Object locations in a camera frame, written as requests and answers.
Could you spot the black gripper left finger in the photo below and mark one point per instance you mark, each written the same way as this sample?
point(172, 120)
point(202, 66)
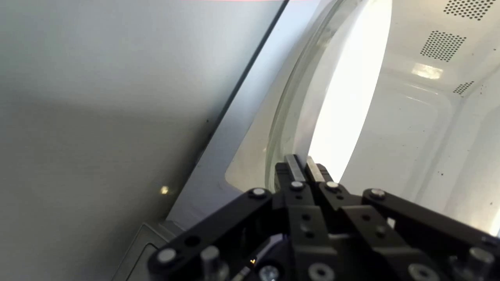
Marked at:
point(299, 219)

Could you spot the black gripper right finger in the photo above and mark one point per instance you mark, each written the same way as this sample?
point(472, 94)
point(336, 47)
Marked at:
point(360, 223)

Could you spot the white plate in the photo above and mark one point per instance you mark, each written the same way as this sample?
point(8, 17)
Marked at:
point(352, 94)

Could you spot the silver microwave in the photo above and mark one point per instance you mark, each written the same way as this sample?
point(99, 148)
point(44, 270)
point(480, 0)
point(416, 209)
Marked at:
point(416, 130)

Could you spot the glass microwave turntable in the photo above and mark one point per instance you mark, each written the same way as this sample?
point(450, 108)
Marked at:
point(296, 103)

